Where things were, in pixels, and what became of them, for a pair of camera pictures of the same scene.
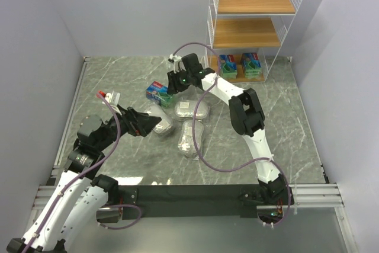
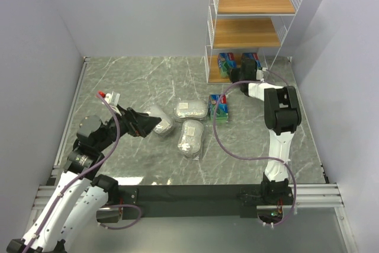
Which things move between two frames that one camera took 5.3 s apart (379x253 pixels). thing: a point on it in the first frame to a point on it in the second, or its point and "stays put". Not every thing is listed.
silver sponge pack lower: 186,142 stays put
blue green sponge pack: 159,93 to 221,113
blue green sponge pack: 227,67 stays put
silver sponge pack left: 166,125 stays put
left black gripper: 132,121 stays put
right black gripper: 172,82 to 237,74
